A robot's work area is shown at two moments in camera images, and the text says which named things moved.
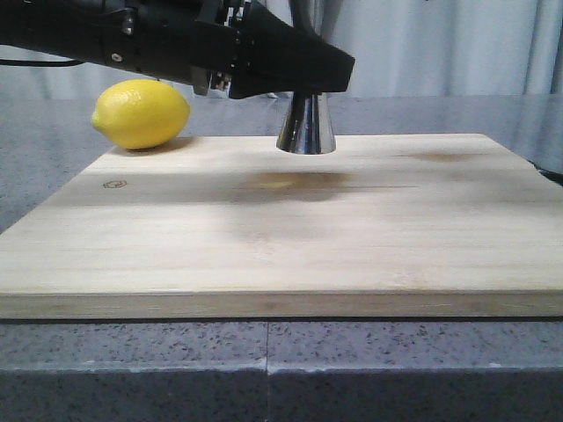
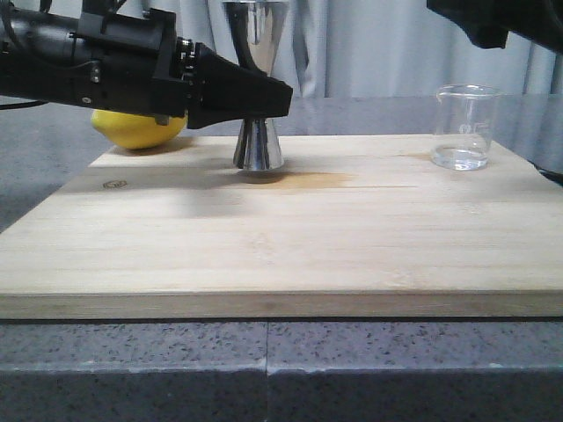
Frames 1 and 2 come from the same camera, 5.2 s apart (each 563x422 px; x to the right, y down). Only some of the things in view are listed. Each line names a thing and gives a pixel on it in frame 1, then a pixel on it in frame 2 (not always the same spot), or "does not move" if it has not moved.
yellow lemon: x=141 y=114 does not move
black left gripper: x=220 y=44 to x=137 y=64
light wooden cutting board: x=387 y=226 does not move
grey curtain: x=403 y=49 does not move
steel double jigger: x=308 y=128 to x=256 y=28
